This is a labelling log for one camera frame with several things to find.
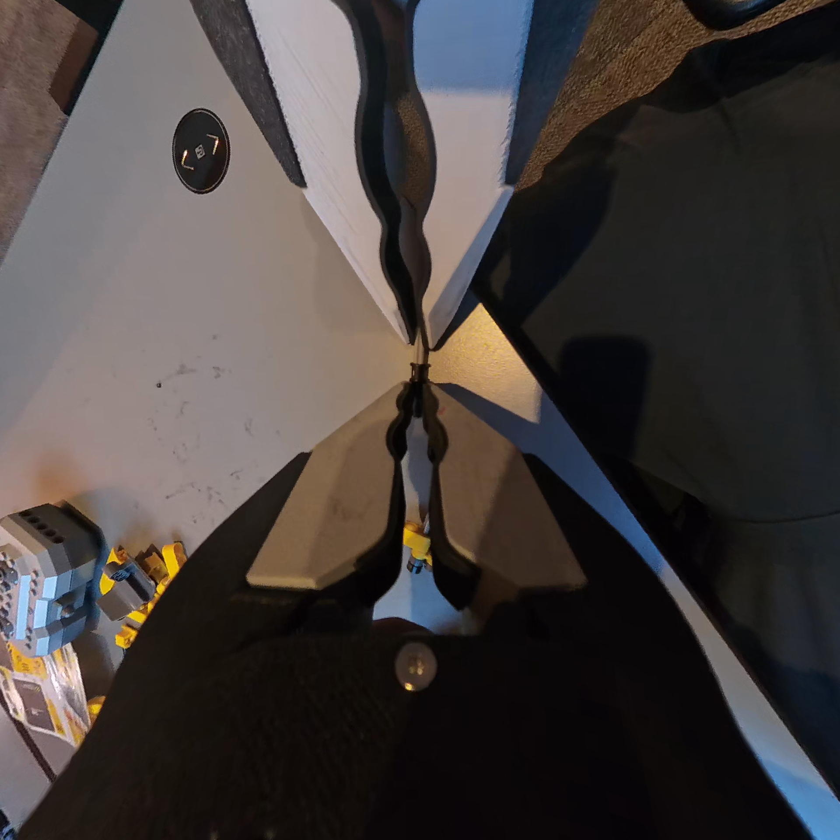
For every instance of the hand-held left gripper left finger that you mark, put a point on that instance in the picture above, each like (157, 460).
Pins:
(328, 519)

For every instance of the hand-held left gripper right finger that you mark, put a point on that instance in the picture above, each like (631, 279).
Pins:
(512, 525)

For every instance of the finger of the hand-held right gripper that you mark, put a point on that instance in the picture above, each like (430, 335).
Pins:
(328, 118)
(473, 118)

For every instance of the small yellow toy beam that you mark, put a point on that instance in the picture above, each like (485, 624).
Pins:
(418, 545)

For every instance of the small black pin piece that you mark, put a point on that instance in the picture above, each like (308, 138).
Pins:
(418, 383)

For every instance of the pile of toy parts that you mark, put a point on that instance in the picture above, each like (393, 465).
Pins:
(138, 591)

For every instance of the black desk grommet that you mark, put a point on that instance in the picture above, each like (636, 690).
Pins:
(201, 150)

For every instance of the grey desk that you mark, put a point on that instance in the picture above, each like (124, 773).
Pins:
(197, 328)

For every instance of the grey toy battery box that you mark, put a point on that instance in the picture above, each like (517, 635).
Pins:
(46, 578)

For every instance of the yellow black sticker sheet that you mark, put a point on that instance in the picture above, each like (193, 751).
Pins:
(40, 696)

